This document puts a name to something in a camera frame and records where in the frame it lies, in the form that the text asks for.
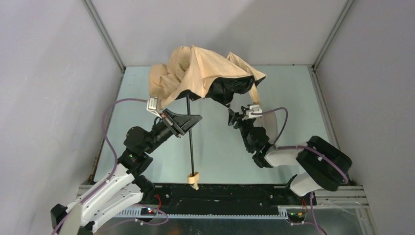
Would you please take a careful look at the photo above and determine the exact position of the beige umbrella sleeve cover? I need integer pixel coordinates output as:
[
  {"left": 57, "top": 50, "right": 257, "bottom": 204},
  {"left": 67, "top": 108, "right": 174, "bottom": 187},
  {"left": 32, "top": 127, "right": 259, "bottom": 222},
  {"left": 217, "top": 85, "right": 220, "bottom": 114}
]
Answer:
[{"left": 254, "top": 112, "right": 279, "bottom": 143}]

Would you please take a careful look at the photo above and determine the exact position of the beige umbrella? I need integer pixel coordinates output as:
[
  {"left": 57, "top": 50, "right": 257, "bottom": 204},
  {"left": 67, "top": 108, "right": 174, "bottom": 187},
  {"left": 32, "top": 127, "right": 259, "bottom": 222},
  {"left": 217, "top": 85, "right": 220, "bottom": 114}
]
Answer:
[{"left": 148, "top": 45, "right": 267, "bottom": 191}]

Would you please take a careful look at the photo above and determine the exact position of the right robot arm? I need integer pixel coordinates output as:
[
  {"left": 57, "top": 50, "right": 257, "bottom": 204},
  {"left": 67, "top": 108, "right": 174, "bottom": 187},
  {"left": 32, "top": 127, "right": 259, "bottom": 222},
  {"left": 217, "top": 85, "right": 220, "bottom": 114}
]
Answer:
[{"left": 228, "top": 105, "right": 352, "bottom": 196}]

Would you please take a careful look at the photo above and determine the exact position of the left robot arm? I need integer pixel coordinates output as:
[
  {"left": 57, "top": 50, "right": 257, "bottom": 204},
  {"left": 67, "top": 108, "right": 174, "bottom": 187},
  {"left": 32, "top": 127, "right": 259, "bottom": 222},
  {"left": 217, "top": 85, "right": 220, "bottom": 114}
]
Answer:
[{"left": 50, "top": 109, "right": 202, "bottom": 235}]

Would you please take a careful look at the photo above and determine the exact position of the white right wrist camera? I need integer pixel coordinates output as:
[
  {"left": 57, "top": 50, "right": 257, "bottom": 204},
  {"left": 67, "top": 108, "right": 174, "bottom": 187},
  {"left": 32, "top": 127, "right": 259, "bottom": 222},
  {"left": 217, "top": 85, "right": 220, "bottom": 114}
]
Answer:
[{"left": 241, "top": 103, "right": 262, "bottom": 120}]

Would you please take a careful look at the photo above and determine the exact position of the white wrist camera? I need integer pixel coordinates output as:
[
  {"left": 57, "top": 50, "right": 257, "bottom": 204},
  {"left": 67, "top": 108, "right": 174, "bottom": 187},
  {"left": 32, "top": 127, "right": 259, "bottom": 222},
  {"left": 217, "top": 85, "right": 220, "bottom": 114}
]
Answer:
[
  {"left": 146, "top": 96, "right": 161, "bottom": 117},
  {"left": 241, "top": 103, "right": 262, "bottom": 120}
]

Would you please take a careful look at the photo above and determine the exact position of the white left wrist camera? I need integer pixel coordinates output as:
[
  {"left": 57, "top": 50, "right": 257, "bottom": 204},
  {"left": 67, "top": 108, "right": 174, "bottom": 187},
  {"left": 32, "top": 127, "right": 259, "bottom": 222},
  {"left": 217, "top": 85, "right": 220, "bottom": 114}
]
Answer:
[{"left": 146, "top": 96, "right": 161, "bottom": 117}]

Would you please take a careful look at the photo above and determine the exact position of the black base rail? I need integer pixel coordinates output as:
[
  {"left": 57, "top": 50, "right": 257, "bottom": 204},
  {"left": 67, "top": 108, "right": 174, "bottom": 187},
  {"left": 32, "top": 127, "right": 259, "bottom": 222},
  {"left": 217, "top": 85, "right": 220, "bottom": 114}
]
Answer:
[{"left": 141, "top": 183, "right": 303, "bottom": 216}]

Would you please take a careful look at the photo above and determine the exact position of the aluminium frame rail right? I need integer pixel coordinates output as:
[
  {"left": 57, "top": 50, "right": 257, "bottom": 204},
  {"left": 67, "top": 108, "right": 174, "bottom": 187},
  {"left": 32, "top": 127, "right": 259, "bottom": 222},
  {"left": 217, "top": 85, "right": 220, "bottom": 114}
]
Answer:
[{"left": 308, "top": 0, "right": 356, "bottom": 149}]

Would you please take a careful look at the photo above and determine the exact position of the aluminium frame rail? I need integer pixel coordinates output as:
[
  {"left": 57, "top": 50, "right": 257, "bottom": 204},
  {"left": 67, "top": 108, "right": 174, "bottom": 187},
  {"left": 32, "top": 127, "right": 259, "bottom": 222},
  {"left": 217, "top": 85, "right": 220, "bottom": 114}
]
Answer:
[
  {"left": 308, "top": 0, "right": 356, "bottom": 149},
  {"left": 81, "top": 0, "right": 126, "bottom": 73}
]

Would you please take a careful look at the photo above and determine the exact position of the grey slotted cable duct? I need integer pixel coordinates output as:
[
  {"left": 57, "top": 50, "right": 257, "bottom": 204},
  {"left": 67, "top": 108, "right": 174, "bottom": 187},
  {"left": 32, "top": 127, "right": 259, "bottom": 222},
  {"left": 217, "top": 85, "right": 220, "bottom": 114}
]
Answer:
[{"left": 113, "top": 207, "right": 289, "bottom": 218}]

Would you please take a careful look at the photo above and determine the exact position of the aluminium frame rail left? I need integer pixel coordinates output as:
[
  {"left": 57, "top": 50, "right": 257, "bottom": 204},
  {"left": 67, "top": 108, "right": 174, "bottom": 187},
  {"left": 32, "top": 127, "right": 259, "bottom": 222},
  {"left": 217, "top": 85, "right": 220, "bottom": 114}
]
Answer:
[{"left": 81, "top": 0, "right": 126, "bottom": 73}]

